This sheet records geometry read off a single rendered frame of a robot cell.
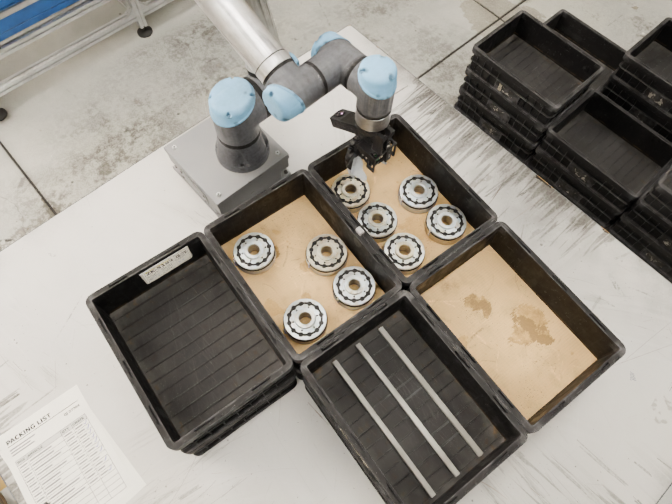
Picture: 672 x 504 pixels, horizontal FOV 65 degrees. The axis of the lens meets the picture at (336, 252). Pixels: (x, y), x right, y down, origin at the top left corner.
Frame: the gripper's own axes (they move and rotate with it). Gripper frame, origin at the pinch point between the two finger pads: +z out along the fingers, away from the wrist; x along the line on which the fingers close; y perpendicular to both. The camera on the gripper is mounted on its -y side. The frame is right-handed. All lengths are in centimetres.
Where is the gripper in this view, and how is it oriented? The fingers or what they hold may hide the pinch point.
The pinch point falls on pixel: (360, 166)
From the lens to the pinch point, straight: 133.3
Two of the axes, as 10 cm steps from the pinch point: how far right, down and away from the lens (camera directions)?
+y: 6.8, 6.7, -2.9
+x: 7.3, -6.1, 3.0
